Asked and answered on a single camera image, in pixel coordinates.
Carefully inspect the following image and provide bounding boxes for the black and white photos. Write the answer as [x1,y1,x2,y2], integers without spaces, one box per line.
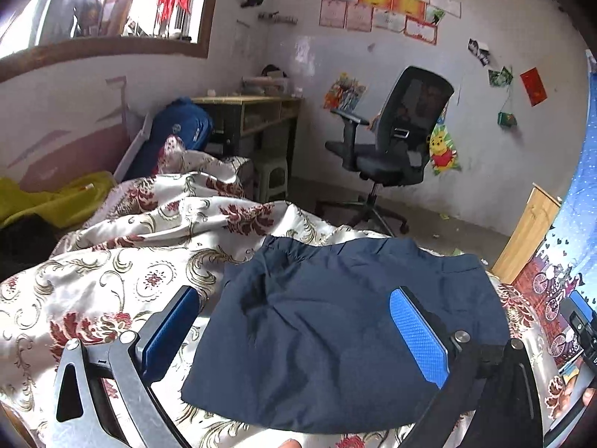
[468,37,491,67]

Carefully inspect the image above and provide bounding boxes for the navy puffer jacket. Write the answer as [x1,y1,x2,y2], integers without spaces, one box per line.
[181,236,511,435]

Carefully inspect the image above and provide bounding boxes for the wooden framed window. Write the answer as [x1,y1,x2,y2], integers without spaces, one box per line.
[0,0,225,82]

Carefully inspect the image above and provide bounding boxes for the desk clutter pile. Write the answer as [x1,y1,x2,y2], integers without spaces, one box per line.
[240,64,292,96]

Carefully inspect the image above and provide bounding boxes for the light wooden cabinet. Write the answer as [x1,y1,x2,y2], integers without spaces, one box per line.
[491,184,563,285]

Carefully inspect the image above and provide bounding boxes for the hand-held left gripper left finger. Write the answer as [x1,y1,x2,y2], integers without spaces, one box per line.
[51,286,201,448]

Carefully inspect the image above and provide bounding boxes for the dark cloth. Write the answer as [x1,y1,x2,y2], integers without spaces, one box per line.
[0,217,61,281]

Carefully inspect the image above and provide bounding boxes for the grey plastic stool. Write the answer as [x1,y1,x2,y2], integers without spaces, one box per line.
[254,156,290,201]

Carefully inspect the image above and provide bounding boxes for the wooden desk with shelves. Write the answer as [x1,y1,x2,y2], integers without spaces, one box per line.
[191,94,304,192]

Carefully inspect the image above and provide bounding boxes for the floral bedspread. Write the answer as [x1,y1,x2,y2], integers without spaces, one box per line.
[0,135,574,448]

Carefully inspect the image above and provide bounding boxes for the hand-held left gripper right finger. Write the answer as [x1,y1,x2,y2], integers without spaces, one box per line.
[389,287,544,448]

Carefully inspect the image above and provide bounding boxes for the white board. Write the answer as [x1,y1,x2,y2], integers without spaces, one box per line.
[114,112,152,183]

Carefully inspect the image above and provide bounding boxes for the blue bag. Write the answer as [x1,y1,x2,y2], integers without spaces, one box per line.
[124,97,215,183]

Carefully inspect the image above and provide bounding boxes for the colourful cartoon wall poster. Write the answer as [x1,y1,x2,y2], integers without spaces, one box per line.
[323,72,368,113]

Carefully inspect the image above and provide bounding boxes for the blue printed curtain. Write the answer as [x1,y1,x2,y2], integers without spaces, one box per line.
[510,49,597,411]

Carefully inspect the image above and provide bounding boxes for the black mesh office chair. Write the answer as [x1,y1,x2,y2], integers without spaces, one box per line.
[315,66,455,236]

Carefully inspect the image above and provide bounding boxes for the person's right hand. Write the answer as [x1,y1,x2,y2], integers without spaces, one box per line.
[557,385,597,423]

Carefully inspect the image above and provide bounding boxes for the yellow-green blanket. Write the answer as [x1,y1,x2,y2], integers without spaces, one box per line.
[0,171,117,229]

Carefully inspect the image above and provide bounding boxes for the yellow bear wall poster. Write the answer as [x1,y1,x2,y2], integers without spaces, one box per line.
[428,121,462,175]

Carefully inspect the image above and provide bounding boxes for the green wall photo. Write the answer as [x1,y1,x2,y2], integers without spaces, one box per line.
[488,66,514,88]

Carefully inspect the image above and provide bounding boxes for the red envelope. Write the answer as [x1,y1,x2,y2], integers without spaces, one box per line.
[520,68,548,106]

